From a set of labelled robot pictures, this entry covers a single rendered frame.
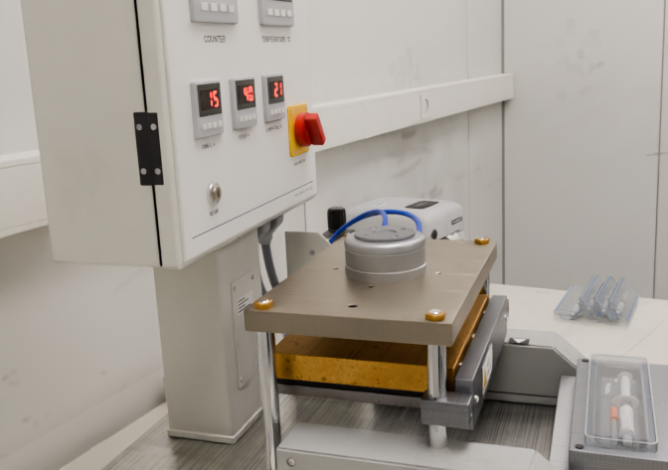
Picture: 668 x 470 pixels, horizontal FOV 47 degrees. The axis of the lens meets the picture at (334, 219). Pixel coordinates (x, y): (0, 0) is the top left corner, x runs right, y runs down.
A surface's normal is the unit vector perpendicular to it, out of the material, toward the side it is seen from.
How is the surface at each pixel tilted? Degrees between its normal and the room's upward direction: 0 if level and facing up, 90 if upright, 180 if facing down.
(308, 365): 90
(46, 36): 90
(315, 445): 0
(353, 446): 0
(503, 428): 0
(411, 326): 90
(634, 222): 90
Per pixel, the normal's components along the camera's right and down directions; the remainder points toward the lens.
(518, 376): -0.33, 0.22
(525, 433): -0.05, -0.98
